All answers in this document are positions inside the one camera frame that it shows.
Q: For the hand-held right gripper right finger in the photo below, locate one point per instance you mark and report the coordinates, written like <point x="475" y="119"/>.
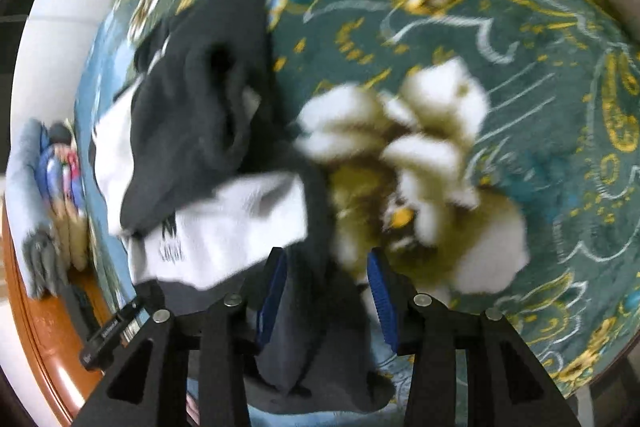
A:
<point x="382" y="302"/>

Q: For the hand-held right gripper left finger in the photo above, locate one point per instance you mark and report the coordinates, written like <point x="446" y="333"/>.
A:
<point x="272" y="299"/>

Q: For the wooden headboard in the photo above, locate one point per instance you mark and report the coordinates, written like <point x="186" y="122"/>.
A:
<point x="45" y="347"/>

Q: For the grey folded quilt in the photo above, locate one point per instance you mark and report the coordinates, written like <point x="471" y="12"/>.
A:
<point x="27" y="187"/>

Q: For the dark pillow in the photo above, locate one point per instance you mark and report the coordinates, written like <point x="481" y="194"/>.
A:
<point x="61" y="134"/>

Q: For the teal floral blanket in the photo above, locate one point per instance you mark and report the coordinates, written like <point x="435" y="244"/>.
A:
<point x="500" y="82"/>

